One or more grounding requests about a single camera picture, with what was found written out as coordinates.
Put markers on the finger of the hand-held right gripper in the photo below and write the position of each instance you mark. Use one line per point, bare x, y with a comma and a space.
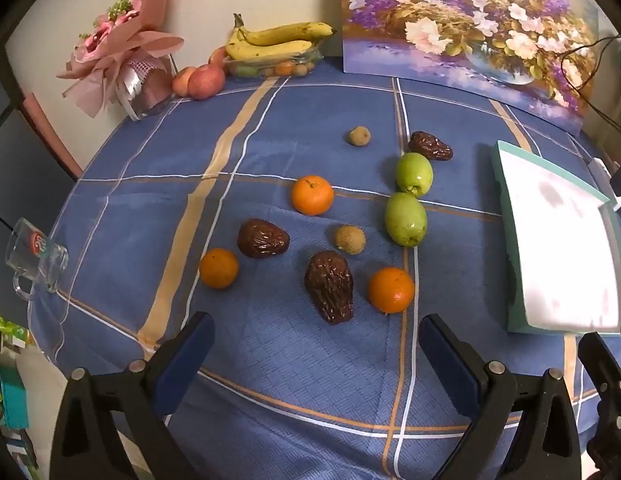
608, 385

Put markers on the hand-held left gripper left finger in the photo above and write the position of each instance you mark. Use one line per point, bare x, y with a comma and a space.
186, 362

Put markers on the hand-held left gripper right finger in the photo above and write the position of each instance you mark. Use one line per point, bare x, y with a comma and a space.
444, 360

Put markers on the round orange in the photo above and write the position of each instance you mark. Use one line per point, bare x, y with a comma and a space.
391, 290

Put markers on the small orange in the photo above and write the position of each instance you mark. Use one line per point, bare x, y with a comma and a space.
219, 268

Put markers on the teal tray with white inside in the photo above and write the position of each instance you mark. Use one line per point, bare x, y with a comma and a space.
555, 240

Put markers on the green jujube fruit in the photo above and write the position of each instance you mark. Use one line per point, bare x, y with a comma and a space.
414, 173
405, 219

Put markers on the yellowish longan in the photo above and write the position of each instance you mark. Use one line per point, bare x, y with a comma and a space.
349, 239

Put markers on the large orange with stem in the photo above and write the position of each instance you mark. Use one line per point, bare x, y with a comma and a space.
313, 195

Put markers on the brown longan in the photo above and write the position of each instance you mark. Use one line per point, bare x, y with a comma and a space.
359, 136

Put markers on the blue plaid tablecloth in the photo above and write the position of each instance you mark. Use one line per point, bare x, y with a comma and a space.
300, 385

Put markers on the white power strip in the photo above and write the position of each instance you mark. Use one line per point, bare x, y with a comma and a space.
598, 166

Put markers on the colourful packaging box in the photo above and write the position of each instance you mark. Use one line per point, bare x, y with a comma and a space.
10, 400

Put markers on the glass mug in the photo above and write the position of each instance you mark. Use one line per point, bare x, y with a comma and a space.
38, 255

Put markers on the orange-red peach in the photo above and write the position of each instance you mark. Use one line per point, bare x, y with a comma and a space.
181, 81

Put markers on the clear plastic fruit container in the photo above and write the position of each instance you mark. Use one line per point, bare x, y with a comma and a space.
270, 68

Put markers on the small red apple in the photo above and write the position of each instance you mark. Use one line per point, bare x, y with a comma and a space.
218, 56

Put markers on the pink wrapped flower bouquet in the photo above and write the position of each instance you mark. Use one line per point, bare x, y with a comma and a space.
140, 45

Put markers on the yellow banana bunch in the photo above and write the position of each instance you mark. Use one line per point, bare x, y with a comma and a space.
270, 50

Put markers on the floral painting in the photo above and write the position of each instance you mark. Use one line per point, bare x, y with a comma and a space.
465, 20

